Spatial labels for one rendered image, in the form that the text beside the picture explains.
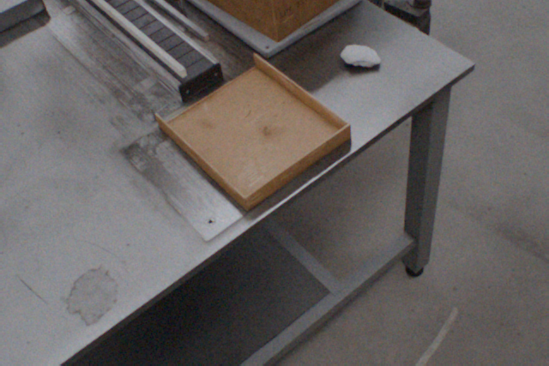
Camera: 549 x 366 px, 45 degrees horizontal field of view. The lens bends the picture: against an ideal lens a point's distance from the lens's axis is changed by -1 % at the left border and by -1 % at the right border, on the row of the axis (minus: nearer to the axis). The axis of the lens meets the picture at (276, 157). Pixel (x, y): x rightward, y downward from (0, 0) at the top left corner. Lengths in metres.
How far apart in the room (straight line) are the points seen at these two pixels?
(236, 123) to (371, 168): 1.05
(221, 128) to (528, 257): 1.17
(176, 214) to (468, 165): 1.36
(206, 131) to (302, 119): 0.20
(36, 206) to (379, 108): 0.70
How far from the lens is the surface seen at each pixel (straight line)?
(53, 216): 1.34
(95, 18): 1.71
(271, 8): 1.47
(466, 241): 2.21
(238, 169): 1.30
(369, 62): 1.46
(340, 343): 2.01
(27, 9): 1.84
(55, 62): 1.67
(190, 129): 1.39
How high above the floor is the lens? 1.81
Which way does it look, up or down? 49 degrees down
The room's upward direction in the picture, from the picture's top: 9 degrees counter-clockwise
